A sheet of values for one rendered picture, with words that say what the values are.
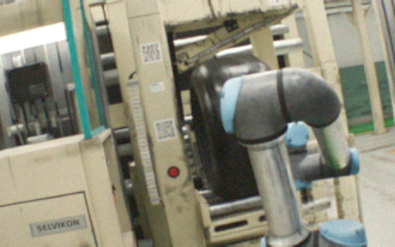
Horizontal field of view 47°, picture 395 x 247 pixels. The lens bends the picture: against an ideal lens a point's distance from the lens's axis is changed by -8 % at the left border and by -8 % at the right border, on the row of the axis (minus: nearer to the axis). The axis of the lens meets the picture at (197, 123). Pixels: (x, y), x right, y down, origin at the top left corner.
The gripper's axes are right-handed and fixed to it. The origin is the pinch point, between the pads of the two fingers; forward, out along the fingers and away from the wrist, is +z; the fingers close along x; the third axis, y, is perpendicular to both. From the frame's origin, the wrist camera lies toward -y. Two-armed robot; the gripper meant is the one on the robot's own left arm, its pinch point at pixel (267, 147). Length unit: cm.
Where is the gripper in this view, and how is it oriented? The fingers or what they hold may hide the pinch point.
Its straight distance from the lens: 167.7
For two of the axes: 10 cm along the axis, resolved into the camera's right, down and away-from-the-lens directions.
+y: -2.0, -9.8, 0.7
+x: -9.7, 1.9, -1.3
